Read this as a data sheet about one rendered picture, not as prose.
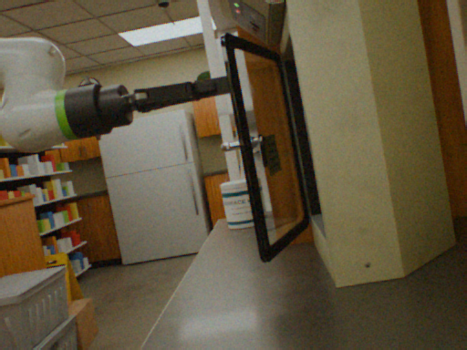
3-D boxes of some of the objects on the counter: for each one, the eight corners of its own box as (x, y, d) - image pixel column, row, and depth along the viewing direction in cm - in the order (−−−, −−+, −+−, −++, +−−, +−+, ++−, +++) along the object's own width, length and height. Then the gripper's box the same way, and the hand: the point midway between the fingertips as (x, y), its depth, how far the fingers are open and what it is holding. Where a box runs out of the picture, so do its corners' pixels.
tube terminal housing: (423, 227, 105) (367, -114, 101) (493, 263, 73) (415, -234, 69) (315, 245, 107) (255, -88, 103) (337, 288, 75) (252, -194, 71)
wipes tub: (266, 218, 160) (258, 176, 159) (266, 224, 147) (258, 179, 146) (229, 224, 161) (222, 182, 160) (226, 231, 148) (218, 185, 147)
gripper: (88, 82, 76) (230, 54, 74) (114, 91, 89) (234, 67, 87) (97, 127, 76) (238, 100, 75) (121, 129, 89) (242, 107, 88)
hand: (217, 87), depth 81 cm, fingers closed
